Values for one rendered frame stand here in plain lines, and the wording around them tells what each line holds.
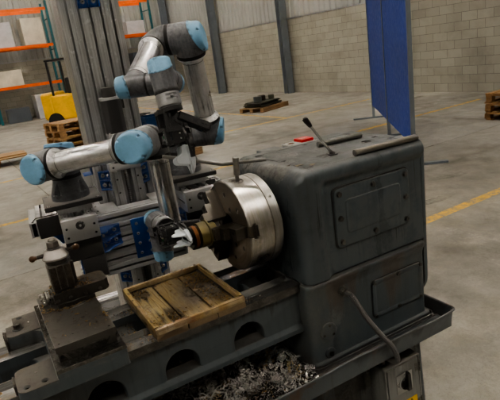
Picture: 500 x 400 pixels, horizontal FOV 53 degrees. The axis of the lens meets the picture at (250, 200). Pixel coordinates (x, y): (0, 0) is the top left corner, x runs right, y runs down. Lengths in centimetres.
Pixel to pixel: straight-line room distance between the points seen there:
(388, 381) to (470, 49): 1148
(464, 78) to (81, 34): 1158
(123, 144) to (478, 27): 1163
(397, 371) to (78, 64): 178
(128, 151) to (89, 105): 56
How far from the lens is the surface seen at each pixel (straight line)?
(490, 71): 1287
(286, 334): 180
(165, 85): 157
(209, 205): 172
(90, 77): 232
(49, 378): 149
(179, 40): 201
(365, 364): 190
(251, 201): 162
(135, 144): 179
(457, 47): 1331
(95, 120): 232
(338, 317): 186
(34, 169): 202
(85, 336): 148
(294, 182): 161
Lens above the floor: 165
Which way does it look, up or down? 17 degrees down
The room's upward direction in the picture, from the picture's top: 8 degrees counter-clockwise
